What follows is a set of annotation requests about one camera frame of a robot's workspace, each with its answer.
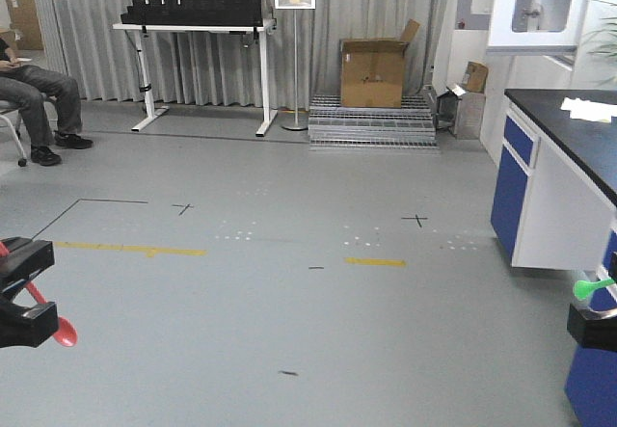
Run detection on white paper sheets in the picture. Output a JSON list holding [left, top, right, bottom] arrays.
[[560, 97, 616, 123]]

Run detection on small cardboard box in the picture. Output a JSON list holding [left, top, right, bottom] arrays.
[[462, 61, 489, 93]]

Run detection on white standing desk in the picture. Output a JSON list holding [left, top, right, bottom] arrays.
[[112, 18, 277, 138]]

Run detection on white wall cabinet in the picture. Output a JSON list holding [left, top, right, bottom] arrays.
[[487, 0, 587, 56]]

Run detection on green plastic spoon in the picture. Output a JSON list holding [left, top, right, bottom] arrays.
[[573, 279, 616, 301]]

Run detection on stacked metal grates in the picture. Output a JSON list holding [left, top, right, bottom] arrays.
[[308, 94, 439, 153]]

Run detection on grey curtain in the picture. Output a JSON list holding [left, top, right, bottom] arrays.
[[35, 0, 448, 107]]

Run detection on metal box on floor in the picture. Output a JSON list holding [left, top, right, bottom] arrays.
[[421, 83, 486, 140]]

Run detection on sign on metal pole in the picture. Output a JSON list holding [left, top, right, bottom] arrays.
[[275, 0, 316, 132]]

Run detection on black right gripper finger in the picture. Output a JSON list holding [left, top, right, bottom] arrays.
[[609, 252, 617, 280], [567, 304, 616, 348]]

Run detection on open cardboard box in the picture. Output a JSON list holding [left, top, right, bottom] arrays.
[[340, 19, 420, 109]]

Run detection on blue white lab bench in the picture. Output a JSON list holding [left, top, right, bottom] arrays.
[[491, 89, 616, 426]]

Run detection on stacked cardboard boxes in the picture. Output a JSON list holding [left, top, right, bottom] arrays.
[[5, 0, 44, 51]]

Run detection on red plastic spoon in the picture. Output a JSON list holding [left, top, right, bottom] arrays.
[[1, 237, 77, 348]]

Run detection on seated person in jeans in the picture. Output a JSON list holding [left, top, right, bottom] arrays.
[[1, 41, 94, 167]]

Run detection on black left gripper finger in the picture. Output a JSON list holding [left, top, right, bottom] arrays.
[[0, 296, 59, 348], [1, 237, 54, 297]]

